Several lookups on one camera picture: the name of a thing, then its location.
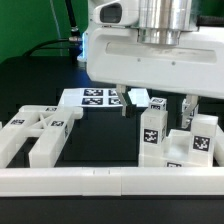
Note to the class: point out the white right obstacle wall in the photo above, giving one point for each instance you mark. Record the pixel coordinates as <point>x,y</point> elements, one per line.
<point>219,147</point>

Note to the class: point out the white marker base plate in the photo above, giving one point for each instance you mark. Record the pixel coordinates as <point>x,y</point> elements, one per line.
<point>101,97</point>

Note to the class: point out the white obstacle wall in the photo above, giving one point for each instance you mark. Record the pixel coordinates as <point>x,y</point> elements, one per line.
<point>124,181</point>
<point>219,147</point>

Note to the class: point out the white chair seat part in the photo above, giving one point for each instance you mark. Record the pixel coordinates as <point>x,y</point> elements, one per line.
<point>176,153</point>

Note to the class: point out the white chair back frame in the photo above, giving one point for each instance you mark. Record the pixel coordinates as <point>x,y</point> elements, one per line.
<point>50,125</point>

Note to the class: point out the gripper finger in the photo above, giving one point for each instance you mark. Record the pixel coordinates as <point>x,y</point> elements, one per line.
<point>189,104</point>
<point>128,108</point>

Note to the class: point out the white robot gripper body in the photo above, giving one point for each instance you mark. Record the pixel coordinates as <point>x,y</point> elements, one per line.
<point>195,66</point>

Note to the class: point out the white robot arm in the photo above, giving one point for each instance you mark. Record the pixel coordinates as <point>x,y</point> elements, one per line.
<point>160,22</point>

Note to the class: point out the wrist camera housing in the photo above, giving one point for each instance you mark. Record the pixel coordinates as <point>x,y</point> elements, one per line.
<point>117,13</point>

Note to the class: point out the white front obstacle wall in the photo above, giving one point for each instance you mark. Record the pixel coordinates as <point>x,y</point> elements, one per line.
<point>124,181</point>

